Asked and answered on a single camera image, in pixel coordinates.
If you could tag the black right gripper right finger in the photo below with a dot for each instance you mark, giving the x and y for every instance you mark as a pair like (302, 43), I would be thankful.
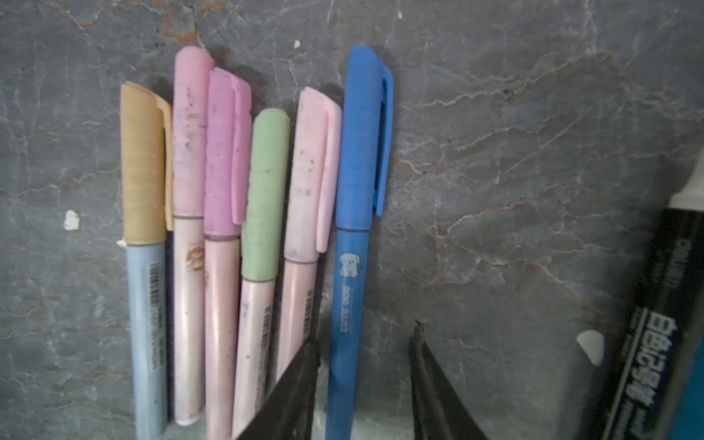
(438, 411)

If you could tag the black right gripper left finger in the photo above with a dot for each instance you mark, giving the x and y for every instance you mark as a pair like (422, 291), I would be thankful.
(289, 410)

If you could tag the green cap pen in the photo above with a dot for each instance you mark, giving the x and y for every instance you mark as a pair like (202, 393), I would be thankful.
(261, 248)

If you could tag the black marker white cap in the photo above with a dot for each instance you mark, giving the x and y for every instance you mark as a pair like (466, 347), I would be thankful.
(664, 333)

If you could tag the light blue marker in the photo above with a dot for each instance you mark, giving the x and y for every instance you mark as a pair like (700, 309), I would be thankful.
(688, 424)

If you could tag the purple cap pink pen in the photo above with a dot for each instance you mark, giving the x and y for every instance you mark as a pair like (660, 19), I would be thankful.
(228, 151)

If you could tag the light pink cap pen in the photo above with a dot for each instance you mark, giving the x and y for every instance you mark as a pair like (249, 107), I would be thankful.
(312, 194)

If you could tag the dark blue pen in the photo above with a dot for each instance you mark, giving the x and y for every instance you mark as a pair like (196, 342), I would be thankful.
(363, 174)

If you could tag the beige cap blue pen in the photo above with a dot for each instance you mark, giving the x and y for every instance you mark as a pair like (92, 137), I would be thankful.
(143, 117)

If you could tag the white paper scrap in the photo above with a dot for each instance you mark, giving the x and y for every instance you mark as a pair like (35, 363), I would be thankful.
(72, 220)
(592, 342)

